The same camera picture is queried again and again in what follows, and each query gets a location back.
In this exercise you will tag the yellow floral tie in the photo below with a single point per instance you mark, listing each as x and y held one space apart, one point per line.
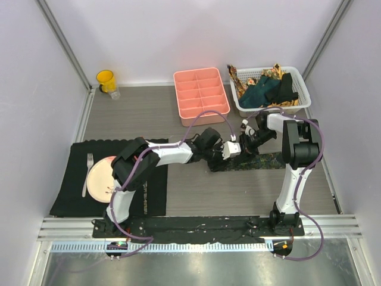
241 85

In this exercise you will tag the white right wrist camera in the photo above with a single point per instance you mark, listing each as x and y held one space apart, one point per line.
246 129

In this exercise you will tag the dark patterned necktie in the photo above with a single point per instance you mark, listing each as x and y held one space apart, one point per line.
249 162

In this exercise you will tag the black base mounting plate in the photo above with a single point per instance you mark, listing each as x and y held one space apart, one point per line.
194 229

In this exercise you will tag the teal green tie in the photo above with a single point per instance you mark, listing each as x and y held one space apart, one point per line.
254 96

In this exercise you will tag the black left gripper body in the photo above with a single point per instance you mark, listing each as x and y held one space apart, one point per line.
214 157

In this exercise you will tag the pink and cream plate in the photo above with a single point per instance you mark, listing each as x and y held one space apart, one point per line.
100 182

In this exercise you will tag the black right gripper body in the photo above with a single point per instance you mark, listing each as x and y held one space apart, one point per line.
250 145

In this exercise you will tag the silver fork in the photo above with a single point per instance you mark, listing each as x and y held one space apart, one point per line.
89 165

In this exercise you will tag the black tie in basket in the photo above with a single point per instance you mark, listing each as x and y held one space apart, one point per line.
283 92

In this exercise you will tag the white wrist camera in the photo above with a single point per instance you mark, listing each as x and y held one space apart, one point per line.
230 150
246 129

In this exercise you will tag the yellow plastic cup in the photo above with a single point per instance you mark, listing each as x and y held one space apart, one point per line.
107 81

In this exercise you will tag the aluminium frame rail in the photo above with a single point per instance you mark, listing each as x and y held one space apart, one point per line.
75 235

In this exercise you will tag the knife with patterned handle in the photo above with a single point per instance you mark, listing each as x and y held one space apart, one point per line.
145 198

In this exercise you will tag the pink divided organizer tray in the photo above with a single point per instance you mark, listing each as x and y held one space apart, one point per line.
199 90

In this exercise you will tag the white plastic basket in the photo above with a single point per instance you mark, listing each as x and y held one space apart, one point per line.
299 86

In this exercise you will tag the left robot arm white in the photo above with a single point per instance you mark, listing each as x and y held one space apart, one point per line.
140 158

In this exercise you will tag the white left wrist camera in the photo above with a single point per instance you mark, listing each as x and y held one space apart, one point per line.
230 150

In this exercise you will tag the clear small glass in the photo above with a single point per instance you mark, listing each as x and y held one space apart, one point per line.
115 95

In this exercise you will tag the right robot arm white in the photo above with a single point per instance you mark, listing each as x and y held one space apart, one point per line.
302 149

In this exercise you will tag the black scalloped placemat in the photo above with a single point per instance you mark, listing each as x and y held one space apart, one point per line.
70 203

